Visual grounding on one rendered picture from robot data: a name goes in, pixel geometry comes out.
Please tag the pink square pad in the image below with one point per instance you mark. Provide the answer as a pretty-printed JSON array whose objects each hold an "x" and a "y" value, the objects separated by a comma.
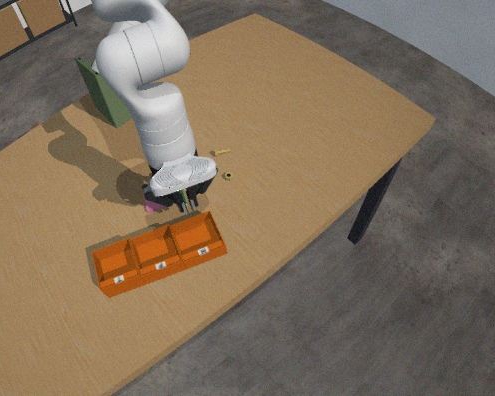
[{"x": 151, "y": 206}]

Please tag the orange three-compartment bin rack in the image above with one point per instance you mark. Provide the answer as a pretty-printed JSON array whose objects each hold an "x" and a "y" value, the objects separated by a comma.
[{"x": 191, "y": 236}]

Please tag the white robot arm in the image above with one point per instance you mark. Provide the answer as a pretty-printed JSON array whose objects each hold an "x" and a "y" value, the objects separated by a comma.
[{"x": 138, "y": 56}]

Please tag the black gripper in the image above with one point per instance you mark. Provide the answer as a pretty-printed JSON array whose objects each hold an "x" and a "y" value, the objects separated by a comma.
[{"x": 176, "y": 197}]

